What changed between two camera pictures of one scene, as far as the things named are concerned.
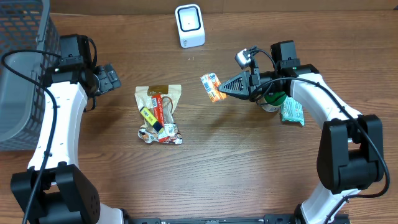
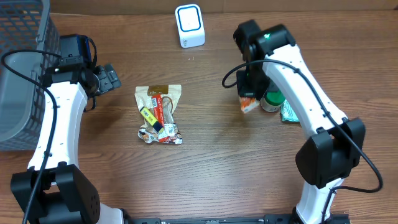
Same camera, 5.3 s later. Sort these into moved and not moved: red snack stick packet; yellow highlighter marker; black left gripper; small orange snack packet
Moved: small orange snack packet
Not moved: red snack stick packet; yellow highlighter marker; black left gripper
